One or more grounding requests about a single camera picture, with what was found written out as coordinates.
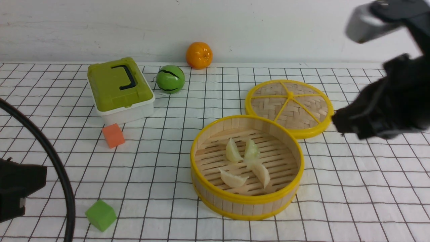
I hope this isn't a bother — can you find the white dumpling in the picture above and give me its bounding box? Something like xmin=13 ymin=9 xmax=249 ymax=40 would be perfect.
xmin=244 ymin=159 xmax=270 ymax=189
xmin=219 ymin=168 xmax=249 ymax=188

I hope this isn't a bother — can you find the bamboo steamer lid yellow rim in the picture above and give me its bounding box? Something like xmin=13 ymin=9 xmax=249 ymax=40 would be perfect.
xmin=245 ymin=79 xmax=334 ymax=139

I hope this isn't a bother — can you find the green lidded storage box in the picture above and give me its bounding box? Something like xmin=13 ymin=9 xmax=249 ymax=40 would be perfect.
xmin=87 ymin=57 xmax=155 ymax=126

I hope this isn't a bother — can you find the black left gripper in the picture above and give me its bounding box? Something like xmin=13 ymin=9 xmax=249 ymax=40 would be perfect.
xmin=0 ymin=158 xmax=47 ymax=222

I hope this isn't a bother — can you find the white grid tablecloth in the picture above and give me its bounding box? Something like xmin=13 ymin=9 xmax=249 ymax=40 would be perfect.
xmin=0 ymin=61 xmax=430 ymax=242

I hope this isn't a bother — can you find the orange foam cube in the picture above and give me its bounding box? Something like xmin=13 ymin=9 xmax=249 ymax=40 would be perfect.
xmin=102 ymin=123 xmax=125 ymax=149

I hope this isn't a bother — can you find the orange toy tangerine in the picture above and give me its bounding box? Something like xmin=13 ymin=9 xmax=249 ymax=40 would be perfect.
xmin=186 ymin=42 xmax=213 ymax=70

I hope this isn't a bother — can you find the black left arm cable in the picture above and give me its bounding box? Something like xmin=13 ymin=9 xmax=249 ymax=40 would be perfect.
xmin=0 ymin=98 xmax=76 ymax=242

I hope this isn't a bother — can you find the green toy watermelon ball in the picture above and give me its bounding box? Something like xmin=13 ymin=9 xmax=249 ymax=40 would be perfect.
xmin=156 ymin=65 xmax=185 ymax=94

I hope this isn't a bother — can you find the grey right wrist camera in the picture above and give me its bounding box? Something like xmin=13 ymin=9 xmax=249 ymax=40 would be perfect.
xmin=345 ymin=3 xmax=400 ymax=43

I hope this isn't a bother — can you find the green foam cube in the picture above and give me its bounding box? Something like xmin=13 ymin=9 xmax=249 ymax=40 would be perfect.
xmin=85 ymin=199 xmax=117 ymax=232

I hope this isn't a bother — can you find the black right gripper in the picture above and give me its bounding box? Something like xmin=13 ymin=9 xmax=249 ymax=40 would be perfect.
xmin=332 ymin=54 xmax=430 ymax=139

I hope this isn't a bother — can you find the pale green dumpling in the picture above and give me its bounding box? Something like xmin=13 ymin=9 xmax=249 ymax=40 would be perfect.
xmin=244 ymin=139 xmax=260 ymax=160
xmin=225 ymin=138 xmax=243 ymax=164

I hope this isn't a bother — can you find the bamboo steamer tray yellow rim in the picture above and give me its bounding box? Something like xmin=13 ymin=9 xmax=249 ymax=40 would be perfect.
xmin=189 ymin=115 xmax=304 ymax=220

